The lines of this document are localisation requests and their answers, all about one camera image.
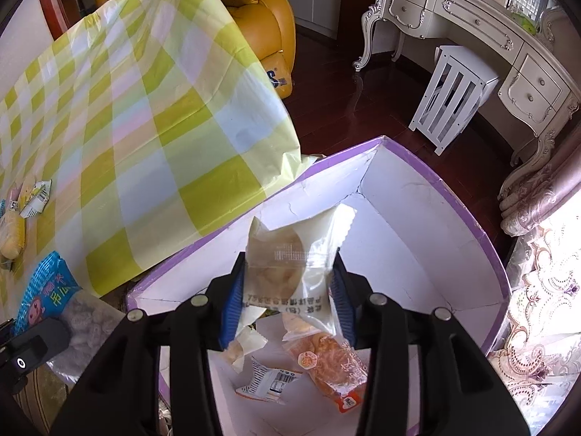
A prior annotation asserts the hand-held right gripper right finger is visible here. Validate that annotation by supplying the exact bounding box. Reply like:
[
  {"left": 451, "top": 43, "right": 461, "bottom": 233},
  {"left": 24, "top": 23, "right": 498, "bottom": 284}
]
[{"left": 329, "top": 254, "right": 532, "bottom": 436}]

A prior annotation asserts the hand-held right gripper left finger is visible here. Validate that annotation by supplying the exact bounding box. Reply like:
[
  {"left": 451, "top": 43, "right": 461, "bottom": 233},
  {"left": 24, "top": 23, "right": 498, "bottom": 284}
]
[{"left": 50, "top": 250, "right": 248, "bottom": 436}]

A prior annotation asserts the small cream snack packet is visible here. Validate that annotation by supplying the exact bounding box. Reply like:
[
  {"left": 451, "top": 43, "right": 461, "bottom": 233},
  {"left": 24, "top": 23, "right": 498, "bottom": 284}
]
[{"left": 224, "top": 327, "right": 266, "bottom": 375}]

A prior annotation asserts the orange bread bag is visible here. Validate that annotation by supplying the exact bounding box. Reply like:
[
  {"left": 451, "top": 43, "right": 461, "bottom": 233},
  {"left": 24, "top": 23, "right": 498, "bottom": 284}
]
[{"left": 284, "top": 331, "right": 369, "bottom": 414}]

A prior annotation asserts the blue clear snack bag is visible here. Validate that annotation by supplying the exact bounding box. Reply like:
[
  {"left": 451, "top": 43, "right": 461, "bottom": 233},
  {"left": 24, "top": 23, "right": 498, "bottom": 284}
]
[{"left": 11, "top": 251, "right": 123, "bottom": 373}]

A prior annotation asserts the translucent white pastry packet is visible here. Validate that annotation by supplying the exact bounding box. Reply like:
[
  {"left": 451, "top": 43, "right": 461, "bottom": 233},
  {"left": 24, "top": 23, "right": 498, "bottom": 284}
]
[{"left": 245, "top": 203, "right": 357, "bottom": 343}]

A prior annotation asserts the white snack packet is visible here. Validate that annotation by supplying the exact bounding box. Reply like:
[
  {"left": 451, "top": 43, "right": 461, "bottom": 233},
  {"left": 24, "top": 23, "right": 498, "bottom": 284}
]
[{"left": 235, "top": 356, "right": 304, "bottom": 404}]

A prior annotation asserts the purple rimmed white box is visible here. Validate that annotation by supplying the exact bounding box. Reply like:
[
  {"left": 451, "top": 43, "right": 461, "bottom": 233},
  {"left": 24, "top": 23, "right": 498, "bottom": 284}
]
[{"left": 125, "top": 135, "right": 513, "bottom": 436}]

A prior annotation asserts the yellow bread packet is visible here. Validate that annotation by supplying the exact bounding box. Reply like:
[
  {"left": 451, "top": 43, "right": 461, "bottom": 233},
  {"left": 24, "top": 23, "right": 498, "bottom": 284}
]
[{"left": 0, "top": 211, "right": 29, "bottom": 259}]

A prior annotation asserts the small white green packet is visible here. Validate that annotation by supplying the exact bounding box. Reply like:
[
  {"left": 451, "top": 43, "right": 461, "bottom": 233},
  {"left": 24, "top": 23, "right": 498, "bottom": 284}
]
[{"left": 18, "top": 181, "right": 54, "bottom": 218}]

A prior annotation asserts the striped beige towel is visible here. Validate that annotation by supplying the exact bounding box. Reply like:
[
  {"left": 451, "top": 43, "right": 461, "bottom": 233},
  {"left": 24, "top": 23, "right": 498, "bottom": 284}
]
[{"left": 13, "top": 363, "right": 82, "bottom": 436}]

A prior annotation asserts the green checkered tablecloth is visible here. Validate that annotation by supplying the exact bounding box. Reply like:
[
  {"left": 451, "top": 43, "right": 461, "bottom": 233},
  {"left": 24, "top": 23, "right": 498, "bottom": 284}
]
[{"left": 0, "top": 0, "right": 318, "bottom": 298}]

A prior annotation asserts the white slatted stool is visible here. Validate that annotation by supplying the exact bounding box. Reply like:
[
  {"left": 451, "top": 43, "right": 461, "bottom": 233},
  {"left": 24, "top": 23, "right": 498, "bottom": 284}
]
[{"left": 409, "top": 45, "right": 500, "bottom": 155}]

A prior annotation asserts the orange leather armchair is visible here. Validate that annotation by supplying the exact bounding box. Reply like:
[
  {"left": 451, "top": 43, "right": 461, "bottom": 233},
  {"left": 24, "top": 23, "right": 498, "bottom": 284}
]
[{"left": 95, "top": 0, "right": 297, "bottom": 100}]

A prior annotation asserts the white cabinet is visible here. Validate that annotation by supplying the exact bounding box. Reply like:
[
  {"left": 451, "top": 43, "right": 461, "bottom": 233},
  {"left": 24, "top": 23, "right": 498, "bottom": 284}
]
[{"left": 281, "top": 0, "right": 346, "bottom": 39}]

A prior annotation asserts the white ornate dresser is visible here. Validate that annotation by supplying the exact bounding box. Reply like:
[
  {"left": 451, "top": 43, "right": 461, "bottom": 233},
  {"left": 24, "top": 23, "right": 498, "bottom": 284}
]
[{"left": 353, "top": 0, "right": 581, "bottom": 166}]

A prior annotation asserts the small green object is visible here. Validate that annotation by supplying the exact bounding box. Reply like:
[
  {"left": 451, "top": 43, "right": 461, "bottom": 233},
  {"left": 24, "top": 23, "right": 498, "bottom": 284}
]
[{"left": 513, "top": 9, "right": 541, "bottom": 32}]

